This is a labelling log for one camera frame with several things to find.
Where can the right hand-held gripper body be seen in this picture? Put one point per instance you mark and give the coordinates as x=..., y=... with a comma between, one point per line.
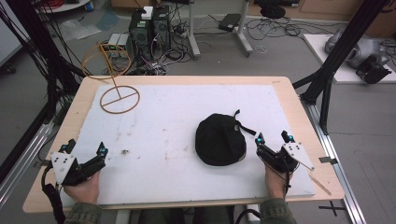
x=281, y=160

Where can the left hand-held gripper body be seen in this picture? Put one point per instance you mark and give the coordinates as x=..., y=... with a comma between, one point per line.
x=67, y=169

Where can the black cap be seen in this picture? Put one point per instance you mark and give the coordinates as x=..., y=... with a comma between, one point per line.
x=219, y=141

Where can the person's right hand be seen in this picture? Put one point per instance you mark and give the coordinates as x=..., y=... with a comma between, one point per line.
x=274, y=183

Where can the person's left hand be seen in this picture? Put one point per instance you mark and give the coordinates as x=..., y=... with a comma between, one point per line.
x=84, y=189

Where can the grey tape piece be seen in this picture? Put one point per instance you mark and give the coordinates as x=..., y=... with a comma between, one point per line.
x=328, y=160

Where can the white foam mat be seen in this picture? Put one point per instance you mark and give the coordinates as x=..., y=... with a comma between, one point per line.
x=171, y=124

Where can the white floor platform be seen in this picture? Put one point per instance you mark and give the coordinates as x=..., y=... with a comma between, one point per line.
x=320, y=53

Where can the black device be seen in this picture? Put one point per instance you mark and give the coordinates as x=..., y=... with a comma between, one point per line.
x=373, y=72

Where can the grey electronic device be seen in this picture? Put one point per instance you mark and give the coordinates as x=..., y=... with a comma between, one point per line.
x=118, y=42

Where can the grey robot shell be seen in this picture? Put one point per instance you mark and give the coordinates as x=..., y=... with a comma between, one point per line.
x=361, y=51

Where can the grey desk leg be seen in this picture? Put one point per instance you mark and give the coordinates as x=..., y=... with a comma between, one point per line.
x=244, y=28
x=193, y=31

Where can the clear plastic sheet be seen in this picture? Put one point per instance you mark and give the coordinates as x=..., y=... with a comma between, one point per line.
x=79, y=29

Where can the black computer tower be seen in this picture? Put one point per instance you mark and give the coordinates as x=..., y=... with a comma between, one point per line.
x=140, y=35
x=161, y=29

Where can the flat black box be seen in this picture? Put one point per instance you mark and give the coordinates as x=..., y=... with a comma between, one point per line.
x=229, y=21

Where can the round black stool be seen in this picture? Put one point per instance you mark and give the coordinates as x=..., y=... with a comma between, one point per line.
x=272, y=11

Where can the bluish floor sheet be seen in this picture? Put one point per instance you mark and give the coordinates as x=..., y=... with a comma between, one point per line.
x=107, y=20

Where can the round white table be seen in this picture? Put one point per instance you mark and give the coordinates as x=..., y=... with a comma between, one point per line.
x=67, y=6

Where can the blue tape roll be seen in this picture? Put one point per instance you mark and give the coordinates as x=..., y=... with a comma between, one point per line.
x=89, y=6

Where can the white box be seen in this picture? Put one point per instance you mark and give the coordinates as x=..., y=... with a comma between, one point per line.
x=147, y=13

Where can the aluminium rail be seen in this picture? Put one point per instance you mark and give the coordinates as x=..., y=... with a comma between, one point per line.
x=333, y=161
x=21, y=161

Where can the black metal frame post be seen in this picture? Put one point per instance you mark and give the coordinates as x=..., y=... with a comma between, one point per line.
x=40, y=43
x=339, y=53

